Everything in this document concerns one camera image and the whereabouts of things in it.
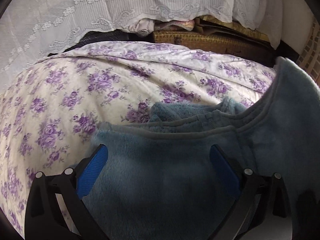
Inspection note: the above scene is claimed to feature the light blue fleece garment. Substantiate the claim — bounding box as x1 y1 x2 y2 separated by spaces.
83 58 319 239

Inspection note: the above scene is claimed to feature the purple floral bed sheet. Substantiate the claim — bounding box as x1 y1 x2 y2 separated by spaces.
1 42 275 236

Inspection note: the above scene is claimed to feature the beige knitted blanket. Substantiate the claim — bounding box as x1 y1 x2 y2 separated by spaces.
297 18 320 86

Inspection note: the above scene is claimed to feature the white lace cover cloth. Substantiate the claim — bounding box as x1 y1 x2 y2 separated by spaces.
1 0 283 89

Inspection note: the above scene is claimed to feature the pink folded bedding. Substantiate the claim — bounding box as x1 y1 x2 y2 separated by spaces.
123 18 195 36

